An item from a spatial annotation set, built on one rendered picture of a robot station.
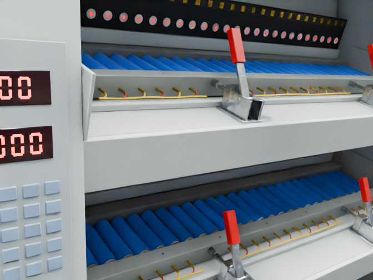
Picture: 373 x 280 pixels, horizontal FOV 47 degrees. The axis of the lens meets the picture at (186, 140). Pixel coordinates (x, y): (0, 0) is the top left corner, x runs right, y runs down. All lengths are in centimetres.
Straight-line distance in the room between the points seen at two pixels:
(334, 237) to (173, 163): 34
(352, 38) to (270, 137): 45
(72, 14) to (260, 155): 24
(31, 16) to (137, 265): 26
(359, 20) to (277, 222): 43
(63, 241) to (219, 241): 24
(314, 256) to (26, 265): 38
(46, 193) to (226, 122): 18
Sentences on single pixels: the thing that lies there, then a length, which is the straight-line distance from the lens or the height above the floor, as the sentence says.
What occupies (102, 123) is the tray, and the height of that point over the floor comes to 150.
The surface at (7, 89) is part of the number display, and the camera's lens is 29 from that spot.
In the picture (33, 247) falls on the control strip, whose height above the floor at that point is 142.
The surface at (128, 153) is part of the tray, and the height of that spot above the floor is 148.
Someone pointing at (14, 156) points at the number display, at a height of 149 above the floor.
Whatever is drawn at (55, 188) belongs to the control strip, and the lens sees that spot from 30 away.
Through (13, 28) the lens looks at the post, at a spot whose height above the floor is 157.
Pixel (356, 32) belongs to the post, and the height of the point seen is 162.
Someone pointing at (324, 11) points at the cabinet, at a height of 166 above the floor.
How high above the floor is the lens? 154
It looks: 8 degrees down
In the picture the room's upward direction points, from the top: 1 degrees clockwise
